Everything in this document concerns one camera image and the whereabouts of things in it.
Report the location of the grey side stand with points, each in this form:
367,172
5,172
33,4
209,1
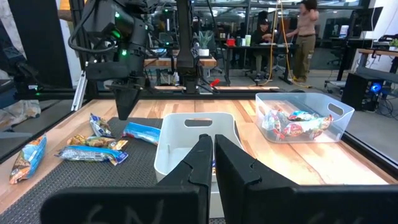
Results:
376,74

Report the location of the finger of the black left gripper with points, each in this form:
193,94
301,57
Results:
122,101
132,101

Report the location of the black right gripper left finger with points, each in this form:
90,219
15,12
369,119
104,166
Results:
196,174

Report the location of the spiky potted plant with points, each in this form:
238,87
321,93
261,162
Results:
205,40

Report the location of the black frame post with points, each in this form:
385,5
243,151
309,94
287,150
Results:
74,18

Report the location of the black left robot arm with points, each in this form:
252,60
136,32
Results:
102,18

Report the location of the black equipment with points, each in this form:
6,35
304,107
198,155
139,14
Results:
18,77

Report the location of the wooden side desk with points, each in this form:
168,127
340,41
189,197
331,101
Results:
377,52

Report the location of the black computer with blue light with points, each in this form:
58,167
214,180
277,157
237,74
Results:
357,90

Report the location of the clear plastic bin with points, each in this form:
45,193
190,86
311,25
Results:
339,121

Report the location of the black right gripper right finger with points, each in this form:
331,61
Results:
236,174

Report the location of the person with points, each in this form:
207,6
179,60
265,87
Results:
262,37
303,40

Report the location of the small potted plant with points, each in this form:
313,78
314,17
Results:
393,44

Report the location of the orange granola bar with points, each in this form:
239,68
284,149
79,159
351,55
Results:
99,142

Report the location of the granola bar with oat picture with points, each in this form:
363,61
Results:
28,158

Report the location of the black office desk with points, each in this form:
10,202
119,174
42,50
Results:
280,46

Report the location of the dark blue granola bar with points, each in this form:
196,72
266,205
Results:
214,168

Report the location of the black panel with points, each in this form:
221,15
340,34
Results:
40,40

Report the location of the dark monitor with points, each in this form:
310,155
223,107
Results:
367,18

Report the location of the silver aluminium extrusion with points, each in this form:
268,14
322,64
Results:
79,90

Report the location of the blue yellow granola bar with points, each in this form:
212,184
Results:
100,126

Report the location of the red cup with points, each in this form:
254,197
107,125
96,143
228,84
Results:
230,42

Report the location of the dark woven placemat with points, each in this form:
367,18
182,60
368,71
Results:
133,174

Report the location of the white green bottle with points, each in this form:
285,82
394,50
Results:
247,40

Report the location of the black aluminium table frame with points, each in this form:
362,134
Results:
242,95

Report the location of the beige plastic bag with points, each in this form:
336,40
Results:
18,112

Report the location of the lit laptop screen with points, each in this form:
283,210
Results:
344,31

